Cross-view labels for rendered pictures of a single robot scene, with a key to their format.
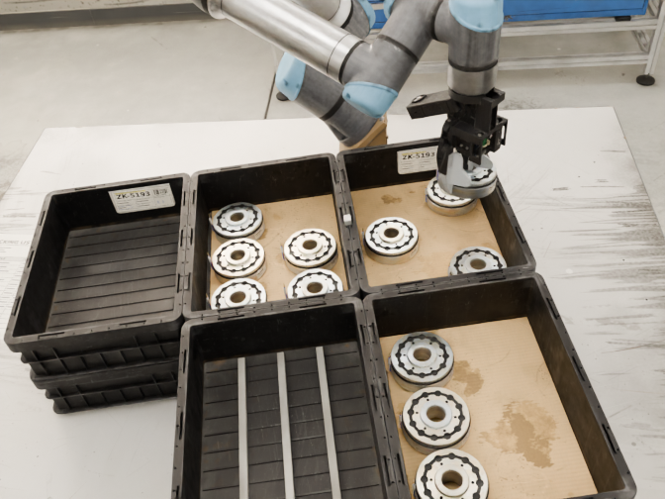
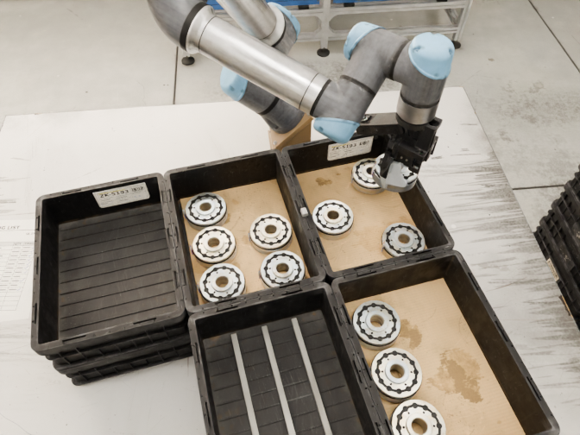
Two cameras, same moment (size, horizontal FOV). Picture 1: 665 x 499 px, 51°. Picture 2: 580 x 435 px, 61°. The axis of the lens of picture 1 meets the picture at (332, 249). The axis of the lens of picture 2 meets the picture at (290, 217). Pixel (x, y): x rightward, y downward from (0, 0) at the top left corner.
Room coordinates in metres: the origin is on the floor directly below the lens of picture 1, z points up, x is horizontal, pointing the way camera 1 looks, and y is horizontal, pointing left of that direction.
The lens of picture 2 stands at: (0.29, 0.17, 1.83)
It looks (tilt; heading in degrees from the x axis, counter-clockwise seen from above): 54 degrees down; 346
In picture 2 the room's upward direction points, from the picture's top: straight up
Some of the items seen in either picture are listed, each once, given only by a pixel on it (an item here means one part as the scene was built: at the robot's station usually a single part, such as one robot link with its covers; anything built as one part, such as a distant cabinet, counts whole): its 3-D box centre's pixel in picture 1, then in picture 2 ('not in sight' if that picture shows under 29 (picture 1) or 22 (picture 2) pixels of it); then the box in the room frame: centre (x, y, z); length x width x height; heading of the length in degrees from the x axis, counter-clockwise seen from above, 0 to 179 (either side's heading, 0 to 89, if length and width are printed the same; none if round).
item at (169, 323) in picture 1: (108, 252); (106, 253); (0.95, 0.42, 0.92); 0.40 x 0.30 x 0.02; 1
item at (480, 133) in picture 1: (473, 118); (412, 137); (0.92, -0.25, 1.13); 0.09 x 0.08 x 0.12; 40
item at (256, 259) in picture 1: (237, 257); (213, 243); (0.95, 0.18, 0.86); 0.10 x 0.10 x 0.01
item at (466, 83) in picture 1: (473, 72); (418, 104); (0.93, -0.25, 1.21); 0.08 x 0.08 x 0.05
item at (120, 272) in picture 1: (117, 271); (112, 265); (0.95, 0.42, 0.87); 0.40 x 0.30 x 0.11; 1
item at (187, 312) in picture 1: (267, 231); (239, 223); (0.95, 0.12, 0.92); 0.40 x 0.30 x 0.02; 1
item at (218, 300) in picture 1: (238, 299); (222, 283); (0.84, 0.18, 0.86); 0.10 x 0.10 x 0.01
